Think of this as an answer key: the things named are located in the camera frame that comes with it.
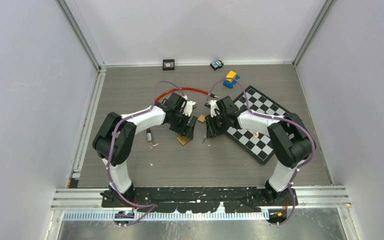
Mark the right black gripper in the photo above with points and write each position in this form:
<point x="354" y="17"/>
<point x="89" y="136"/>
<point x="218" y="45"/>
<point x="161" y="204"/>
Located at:
<point x="212" y="130"/>

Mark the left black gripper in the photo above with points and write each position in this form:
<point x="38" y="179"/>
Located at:
<point x="187" y="131"/>

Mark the large brass padlock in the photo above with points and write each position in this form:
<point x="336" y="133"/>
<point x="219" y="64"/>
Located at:
<point x="183" y="140"/>

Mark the small brass padlock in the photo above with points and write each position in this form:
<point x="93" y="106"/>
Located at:
<point x="201" y="118"/>

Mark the red cable lock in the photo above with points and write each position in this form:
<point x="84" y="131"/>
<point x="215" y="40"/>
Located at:
<point x="178" y="91"/>

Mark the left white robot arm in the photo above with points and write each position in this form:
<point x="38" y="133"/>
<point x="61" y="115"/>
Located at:
<point x="114" y="140"/>

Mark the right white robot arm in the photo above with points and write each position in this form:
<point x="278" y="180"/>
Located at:
<point x="293" y="145"/>

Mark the black white chessboard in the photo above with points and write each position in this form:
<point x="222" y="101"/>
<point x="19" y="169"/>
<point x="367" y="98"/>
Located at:
<point x="261" y="147"/>

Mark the yellow blue toy car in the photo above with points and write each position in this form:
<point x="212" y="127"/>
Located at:
<point x="231" y="79"/>

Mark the small blue toy car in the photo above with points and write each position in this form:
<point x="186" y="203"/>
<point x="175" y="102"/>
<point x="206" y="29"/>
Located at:
<point x="217" y="64"/>

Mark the black square box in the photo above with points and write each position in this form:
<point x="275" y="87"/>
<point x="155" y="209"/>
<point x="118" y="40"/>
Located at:
<point x="168" y="65"/>

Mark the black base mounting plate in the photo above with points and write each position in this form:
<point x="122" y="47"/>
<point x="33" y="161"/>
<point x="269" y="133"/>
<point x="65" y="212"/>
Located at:
<point x="198" y="200"/>

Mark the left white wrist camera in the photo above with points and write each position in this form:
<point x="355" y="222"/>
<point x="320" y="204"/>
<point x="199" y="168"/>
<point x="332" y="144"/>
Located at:
<point x="188" y="106"/>

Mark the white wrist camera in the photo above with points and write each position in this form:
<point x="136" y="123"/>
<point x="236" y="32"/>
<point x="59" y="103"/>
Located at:
<point x="188" y="106"/>
<point x="213" y="107"/>

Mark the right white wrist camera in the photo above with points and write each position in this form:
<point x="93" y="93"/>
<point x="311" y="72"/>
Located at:
<point x="213" y="107"/>

